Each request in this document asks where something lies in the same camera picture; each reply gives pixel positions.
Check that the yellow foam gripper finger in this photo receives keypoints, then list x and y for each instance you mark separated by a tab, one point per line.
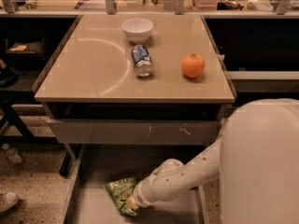
131	203

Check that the green jalapeno chip bag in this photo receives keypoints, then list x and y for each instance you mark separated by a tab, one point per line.
120	190

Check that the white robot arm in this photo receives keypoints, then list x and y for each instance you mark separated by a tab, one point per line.
256	160

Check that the open middle drawer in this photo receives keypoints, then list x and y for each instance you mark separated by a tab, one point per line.
100	164

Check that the grey drawer cabinet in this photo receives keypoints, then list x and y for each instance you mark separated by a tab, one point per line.
93	95

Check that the white shoe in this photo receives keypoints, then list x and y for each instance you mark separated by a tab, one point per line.
8	200

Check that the clear plastic bottle on floor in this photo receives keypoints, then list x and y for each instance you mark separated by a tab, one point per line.
12	154

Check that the blue soda can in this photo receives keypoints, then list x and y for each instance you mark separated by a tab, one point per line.
142	61

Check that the orange fruit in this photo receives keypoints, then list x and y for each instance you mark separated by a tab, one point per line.
192	65

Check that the white ceramic bowl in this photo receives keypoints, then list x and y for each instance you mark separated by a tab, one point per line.
137	31

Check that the black table leg frame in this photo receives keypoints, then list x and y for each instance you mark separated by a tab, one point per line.
11	117

